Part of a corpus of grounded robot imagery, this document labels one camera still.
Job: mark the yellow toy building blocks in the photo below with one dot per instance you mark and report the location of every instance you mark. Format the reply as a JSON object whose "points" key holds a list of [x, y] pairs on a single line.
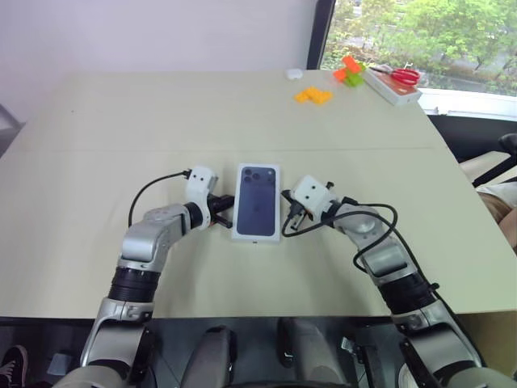
{"points": [[314, 95]]}

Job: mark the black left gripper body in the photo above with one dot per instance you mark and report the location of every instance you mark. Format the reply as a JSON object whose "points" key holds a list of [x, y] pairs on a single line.
{"points": [[215, 208]]}

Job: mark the black office chair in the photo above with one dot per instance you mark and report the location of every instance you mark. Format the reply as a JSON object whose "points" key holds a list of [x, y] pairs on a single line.
{"points": [[498, 161]]}

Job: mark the white shoe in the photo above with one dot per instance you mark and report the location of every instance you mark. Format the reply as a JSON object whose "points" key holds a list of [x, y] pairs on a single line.
{"points": [[410, 378]]}

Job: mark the black window frame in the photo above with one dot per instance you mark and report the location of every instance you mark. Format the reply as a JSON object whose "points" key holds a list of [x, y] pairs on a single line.
{"points": [[320, 34]]}

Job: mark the white earbud case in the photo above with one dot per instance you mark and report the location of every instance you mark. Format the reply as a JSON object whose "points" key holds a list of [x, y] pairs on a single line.
{"points": [[294, 74]]}

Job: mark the white box with orange top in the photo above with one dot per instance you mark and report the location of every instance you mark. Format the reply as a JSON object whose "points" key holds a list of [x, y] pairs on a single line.
{"points": [[398, 95]]}

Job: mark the person's leg in beige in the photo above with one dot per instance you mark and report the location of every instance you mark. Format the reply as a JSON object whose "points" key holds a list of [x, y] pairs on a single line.
{"points": [[501, 202]]}

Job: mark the dark grey rounded shape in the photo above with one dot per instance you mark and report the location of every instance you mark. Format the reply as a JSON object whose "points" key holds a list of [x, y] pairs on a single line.
{"points": [[307, 351], [214, 355]]}

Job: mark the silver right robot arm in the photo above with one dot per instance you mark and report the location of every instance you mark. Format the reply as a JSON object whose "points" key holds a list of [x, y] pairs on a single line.
{"points": [[371, 230]]}

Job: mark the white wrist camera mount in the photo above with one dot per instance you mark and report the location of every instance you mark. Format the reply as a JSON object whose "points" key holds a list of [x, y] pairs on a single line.
{"points": [[313, 194], [200, 180]]}

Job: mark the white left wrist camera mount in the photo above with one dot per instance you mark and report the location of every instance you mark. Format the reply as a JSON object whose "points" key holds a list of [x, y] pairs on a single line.
{"points": [[200, 180]]}

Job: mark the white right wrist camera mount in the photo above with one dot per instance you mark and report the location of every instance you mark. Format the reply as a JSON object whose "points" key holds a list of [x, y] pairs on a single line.
{"points": [[313, 194]]}

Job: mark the white phone box lid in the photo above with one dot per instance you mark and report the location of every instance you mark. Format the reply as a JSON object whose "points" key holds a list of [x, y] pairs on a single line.
{"points": [[257, 202]]}

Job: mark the green toy building block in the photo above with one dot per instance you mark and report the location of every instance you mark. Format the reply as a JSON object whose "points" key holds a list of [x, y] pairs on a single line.
{"points": [[354, 81]]}

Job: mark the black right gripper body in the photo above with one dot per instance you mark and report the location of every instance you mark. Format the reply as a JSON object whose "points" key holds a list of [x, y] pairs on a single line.
{"points": [[299, 213]]}

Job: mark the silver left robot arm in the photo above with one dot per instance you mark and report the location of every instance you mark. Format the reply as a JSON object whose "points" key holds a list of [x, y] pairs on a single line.
{"points": [[149, 238]]}

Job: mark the black sneaker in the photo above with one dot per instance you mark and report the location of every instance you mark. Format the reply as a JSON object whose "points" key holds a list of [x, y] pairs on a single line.
{"points": [[14, 363]]}

